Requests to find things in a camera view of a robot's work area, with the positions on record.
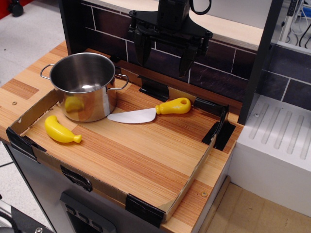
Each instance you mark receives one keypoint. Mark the white drainboard sink unit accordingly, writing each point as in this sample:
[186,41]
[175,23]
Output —
[272,156]

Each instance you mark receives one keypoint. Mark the cardboard fence with black tape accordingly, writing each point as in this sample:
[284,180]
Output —
[131,174]

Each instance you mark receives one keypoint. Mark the stainless steel pot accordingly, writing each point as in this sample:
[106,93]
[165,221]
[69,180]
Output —
[85,86]

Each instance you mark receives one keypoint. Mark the dark oven control panel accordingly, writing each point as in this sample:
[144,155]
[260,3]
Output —
[83,219]

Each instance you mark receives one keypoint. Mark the black caster wheel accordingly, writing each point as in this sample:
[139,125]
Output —
[15,8]

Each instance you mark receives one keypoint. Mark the black vertical post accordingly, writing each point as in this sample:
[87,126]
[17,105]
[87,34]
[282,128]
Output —
[270,37]

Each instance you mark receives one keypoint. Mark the yellow handled toy knife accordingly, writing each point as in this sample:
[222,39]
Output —
[176,106]

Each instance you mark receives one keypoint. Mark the yellow toy banana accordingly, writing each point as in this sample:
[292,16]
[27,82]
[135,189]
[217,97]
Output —
[58,132]

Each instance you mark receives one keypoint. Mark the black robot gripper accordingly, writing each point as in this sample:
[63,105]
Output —
[172,25]

